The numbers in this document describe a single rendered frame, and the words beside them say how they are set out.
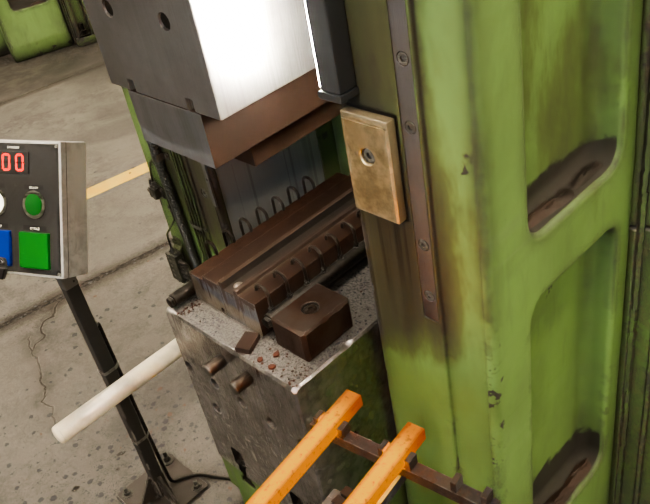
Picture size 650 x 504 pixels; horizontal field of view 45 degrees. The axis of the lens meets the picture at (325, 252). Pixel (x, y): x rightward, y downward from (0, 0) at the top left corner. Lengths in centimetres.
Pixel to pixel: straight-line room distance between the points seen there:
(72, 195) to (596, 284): 106
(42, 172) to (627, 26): 112
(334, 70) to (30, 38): 519
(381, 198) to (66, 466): 177
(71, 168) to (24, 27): 451
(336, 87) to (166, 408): 180
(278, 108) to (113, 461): 160
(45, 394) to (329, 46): 214
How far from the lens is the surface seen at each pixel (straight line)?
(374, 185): 117
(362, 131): 113
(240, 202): 166
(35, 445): 282
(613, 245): 152
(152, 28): 121
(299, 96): 133
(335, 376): 140
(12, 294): 356
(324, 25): 107
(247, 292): 143
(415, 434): 119
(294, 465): 118
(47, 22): 619
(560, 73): 128
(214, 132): 123
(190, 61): 116
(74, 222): 171
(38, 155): 171
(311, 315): 136
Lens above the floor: 185
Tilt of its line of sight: 36 degrees down
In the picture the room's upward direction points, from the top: 12 degrees counter-clockwise
